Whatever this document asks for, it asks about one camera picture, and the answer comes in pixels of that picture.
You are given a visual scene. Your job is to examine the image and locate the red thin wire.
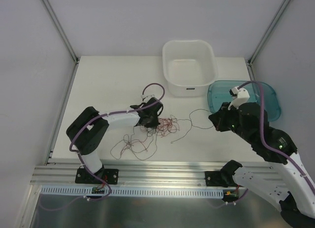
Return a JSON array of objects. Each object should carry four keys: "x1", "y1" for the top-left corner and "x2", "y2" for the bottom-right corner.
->
[{"x1": 110, "y1": 117, "x2": 180, "y2": 161}]

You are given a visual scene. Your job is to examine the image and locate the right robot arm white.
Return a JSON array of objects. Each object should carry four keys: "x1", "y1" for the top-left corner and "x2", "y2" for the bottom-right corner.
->
[{"x1": 206, "y1": 102, "x2": 315, "y2": 228}]

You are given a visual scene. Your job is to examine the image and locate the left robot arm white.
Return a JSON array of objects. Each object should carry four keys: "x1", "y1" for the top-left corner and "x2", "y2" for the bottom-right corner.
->
[{"x1": 66, "y1": 97, "x2": 163, "y2": 185}]

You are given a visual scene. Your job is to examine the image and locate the teal transparent plastic bin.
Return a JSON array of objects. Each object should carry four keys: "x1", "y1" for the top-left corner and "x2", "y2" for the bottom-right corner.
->
[{"x1": 207, "y1": 80, "x2": 281, "y2": 122}]

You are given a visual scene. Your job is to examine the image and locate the white plastic tub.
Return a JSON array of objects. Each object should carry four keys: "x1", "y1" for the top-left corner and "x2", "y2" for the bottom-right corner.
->
[{"x1": 162, "y1": 40, "x2": 219, "y2": 98}]

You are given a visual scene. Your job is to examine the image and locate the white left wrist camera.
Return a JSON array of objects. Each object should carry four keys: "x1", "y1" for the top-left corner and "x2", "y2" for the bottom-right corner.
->
[{"x1": 141, "y1": 94, "x2": 155, "y2": 101}]

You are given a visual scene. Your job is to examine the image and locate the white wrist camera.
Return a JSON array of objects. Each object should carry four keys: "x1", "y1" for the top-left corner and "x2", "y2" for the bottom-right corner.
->
[
  {"x1": 141, "y1": 94, "x2": 155, "y2": 101},
  {"x1": 228, "y1": 86, "x2": 250, "y2": 110}
]

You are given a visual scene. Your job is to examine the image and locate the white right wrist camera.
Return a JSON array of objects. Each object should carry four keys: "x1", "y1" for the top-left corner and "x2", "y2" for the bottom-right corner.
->
[{"x1": 228, "y1": 86, "x2": 250, "y2": 110}]

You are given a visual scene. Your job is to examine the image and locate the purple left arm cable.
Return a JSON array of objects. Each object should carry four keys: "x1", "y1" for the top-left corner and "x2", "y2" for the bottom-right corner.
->
[{"x1": 68, "y1": 83, "x2": 165, "y2": 184}]

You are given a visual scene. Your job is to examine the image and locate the white slotted cable duct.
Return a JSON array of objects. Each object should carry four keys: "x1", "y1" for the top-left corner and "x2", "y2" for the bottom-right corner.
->
[{"x1": 41, "y1": 186, "x2": 224, "y2": 199}]

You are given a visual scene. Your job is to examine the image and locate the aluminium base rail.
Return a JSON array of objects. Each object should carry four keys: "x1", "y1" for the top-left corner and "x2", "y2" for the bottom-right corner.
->
[{"x1": 31, "y1": 159, "x2": 224, "y2": 188}]

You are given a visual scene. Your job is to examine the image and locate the aluminium frame post right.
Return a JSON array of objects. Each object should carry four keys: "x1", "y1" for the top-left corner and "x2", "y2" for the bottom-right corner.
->
[{"x1": 248, "y1": 0, "x2": 292, "y2": 66}]

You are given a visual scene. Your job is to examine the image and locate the aluminium frame post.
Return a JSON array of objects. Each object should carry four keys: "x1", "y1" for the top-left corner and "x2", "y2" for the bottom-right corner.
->
[
  {"x1": 248, "y1": 0, "x2": 292, "y2": 66},
  {"x1": 40, "y1": 0, "x2": 79, "y2": 64}
]

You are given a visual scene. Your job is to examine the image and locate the aluminium frame post left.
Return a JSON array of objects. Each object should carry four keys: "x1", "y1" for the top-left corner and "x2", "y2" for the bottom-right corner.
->
[{"x1": 40, "y1": 0, "x2": 79, "y2": 64}]

